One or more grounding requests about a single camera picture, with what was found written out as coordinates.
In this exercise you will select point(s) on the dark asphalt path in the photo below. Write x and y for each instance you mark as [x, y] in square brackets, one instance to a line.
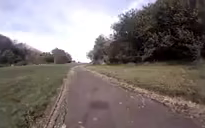
[100, 100]

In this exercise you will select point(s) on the grass verge with leaves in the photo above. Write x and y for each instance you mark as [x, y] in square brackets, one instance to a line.
[163, 78]

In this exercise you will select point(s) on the stone kerb strip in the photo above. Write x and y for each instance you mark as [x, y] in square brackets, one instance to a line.
[56, 108]

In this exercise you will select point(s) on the tall dark tree group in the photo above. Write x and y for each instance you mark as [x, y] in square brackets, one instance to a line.
[163, 33]

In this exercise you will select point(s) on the grass field beside path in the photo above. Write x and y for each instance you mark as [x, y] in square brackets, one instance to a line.
[20, 90]

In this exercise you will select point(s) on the distant row of trees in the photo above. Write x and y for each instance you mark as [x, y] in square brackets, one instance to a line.
[10, 51]

